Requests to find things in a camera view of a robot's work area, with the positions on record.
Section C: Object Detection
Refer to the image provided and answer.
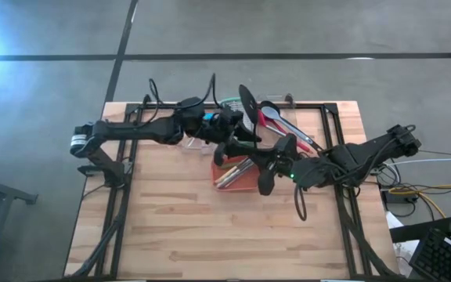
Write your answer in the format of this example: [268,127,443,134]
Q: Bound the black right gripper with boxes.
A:
[214,135,308,196]

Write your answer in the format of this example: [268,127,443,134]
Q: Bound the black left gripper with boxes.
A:
[207,108,262,143]

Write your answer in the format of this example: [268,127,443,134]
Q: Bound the black slotted spoon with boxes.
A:
[238,83,260,152]

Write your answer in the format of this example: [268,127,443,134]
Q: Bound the grey silicone spoon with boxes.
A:
[261,105,316,146]

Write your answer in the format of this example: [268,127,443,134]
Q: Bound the metal tongs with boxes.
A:
[217,160,256,190]

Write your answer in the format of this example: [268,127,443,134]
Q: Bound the yellow-handled knife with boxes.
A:
[214,158,256,186]

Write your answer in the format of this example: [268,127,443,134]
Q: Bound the steel box grater teal trim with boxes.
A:
[220,96,254,132]

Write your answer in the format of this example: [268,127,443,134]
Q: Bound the clear plastic bin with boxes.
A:
[255,93,301,151]
[178,102,221,156]

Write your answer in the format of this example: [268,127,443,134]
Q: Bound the orange plastic bin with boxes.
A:
[210,156,262,192]

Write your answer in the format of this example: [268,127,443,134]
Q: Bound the black power box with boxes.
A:
[381,190,406,205]

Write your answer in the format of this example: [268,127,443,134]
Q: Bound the white paper sheet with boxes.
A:
[385,211,422,279]

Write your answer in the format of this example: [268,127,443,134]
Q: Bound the black desk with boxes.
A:
[388,216,451,282]

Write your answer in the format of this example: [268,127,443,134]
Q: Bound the black keyboard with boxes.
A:
[408,228,451,282]

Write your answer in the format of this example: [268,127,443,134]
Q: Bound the black metal stand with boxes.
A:
[0,171,39,282]

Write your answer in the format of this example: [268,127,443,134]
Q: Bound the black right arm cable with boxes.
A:
[292,124,417,222]

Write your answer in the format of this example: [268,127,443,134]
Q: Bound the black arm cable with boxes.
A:
[292,124,417,222]
[133,72,217,128]

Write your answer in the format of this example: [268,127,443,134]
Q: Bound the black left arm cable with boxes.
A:
[133,72,217,128]

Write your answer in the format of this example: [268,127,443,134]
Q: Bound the yellow cable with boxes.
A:
[388,183,451,220]

